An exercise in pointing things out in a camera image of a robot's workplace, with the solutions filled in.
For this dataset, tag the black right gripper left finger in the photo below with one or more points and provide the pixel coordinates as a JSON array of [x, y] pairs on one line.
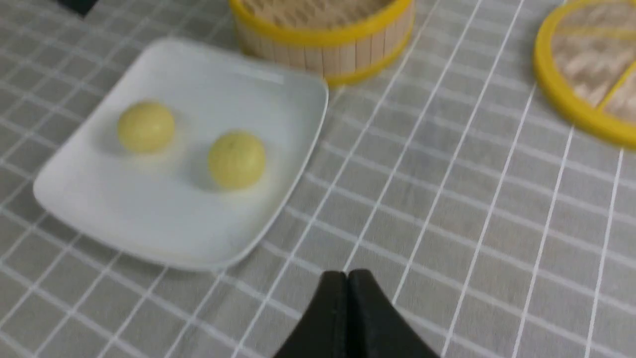
[[322, 330]]

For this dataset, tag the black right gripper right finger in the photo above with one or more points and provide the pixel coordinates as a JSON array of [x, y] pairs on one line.
[[375, 329]]

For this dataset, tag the yellow steamed bun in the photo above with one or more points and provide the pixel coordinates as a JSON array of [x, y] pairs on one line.
[[236, 160], [146, 127]]

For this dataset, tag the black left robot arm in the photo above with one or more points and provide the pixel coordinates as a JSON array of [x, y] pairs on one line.
[[79, 7]]

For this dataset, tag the grey checkered tablecloth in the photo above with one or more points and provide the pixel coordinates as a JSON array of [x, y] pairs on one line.
[[498, 230]]

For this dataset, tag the bamboo steamer basket yellow rim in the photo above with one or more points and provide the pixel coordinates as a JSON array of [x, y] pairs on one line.
[[343, 41]]

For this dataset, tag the bamboo steamer lid yellow rim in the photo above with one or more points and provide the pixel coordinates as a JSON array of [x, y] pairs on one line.
[[584, 62]]

